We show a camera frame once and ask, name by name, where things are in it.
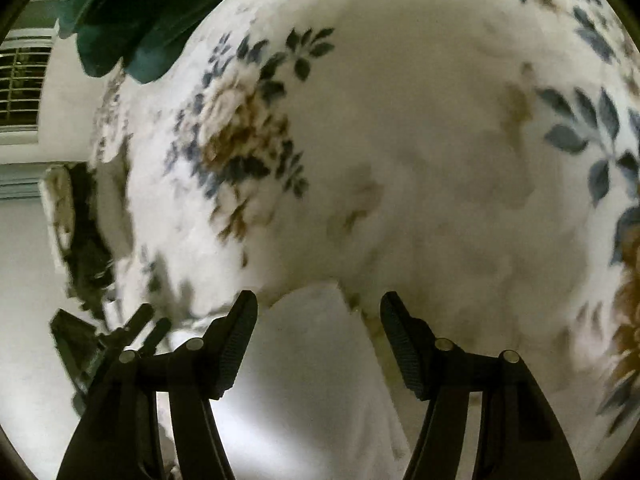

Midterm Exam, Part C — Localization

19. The white t-shirt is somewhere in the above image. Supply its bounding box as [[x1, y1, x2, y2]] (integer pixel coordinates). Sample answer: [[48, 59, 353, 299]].
[[212, 282, 411, 480]]

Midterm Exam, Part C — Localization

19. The beige folded garment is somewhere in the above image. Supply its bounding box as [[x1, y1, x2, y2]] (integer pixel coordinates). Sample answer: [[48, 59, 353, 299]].
[[38, 165, 76, 273]]

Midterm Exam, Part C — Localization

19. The barred window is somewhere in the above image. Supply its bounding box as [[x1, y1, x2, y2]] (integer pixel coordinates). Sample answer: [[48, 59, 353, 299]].
[[0, 0, 58, 145]]

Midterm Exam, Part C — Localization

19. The floral bed cover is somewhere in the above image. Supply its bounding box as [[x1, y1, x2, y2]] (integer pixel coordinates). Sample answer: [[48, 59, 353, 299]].
[[90, 0, 639, 479]]

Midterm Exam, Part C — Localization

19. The dark green folded blanket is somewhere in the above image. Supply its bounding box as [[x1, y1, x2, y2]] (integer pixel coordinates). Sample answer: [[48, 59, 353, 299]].
[[58, 0, 224, 84]]

